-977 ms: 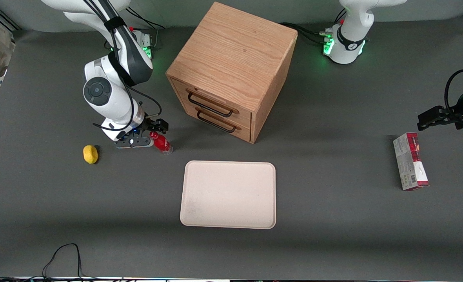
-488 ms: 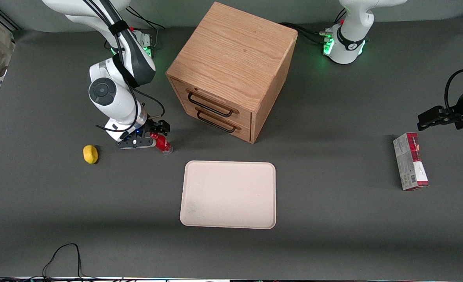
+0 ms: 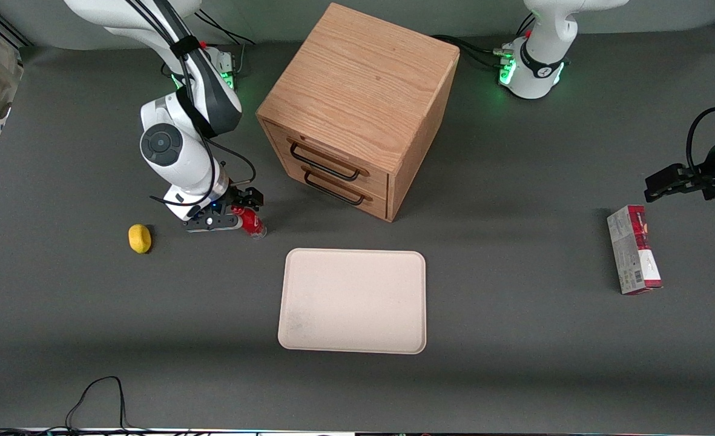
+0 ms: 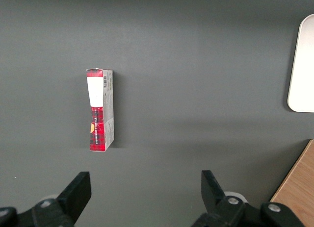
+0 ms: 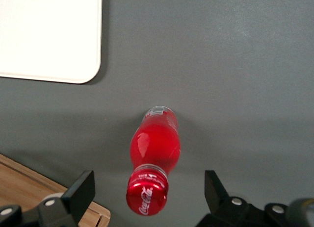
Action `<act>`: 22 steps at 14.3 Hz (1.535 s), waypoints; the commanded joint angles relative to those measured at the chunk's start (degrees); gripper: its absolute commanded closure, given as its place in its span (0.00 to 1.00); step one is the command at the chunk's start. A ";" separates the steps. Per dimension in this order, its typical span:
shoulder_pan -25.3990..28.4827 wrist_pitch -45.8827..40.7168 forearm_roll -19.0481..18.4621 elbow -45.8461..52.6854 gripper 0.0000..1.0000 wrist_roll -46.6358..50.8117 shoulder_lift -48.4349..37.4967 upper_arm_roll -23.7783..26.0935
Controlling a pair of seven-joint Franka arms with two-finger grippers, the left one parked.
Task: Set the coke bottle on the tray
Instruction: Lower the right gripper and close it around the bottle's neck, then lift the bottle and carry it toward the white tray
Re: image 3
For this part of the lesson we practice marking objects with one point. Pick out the red grey cardboard box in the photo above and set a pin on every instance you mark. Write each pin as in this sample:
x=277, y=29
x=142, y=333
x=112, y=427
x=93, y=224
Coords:
x=632, y=251

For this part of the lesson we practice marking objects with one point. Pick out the oak wooden drawer cabinet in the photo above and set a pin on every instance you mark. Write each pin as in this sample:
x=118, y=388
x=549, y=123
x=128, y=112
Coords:
x=363, y=79

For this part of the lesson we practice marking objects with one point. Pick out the wooden drawer front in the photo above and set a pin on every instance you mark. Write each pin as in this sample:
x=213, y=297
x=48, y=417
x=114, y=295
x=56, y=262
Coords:
x=375, y=181
x=376, y=206

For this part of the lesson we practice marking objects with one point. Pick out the cream rectangular tray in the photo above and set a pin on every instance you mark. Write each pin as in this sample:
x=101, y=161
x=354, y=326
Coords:
x=352, y=301

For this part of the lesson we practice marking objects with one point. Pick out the yellow lemon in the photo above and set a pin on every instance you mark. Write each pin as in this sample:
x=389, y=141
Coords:
x=140, y=238

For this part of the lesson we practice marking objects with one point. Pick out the left white Franka arm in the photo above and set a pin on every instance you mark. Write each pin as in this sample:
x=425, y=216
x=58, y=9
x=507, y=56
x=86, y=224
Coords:
x=542, y=36

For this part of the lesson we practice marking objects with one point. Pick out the small red coke bottle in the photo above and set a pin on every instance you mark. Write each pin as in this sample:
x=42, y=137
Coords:
x=252, y=223

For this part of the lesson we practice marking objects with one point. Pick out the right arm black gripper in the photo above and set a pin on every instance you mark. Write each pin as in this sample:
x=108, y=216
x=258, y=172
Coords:
x=237, y=198

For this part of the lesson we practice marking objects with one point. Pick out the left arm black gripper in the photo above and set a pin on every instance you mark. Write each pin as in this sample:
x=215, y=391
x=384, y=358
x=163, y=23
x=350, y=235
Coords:
x=704, y=176

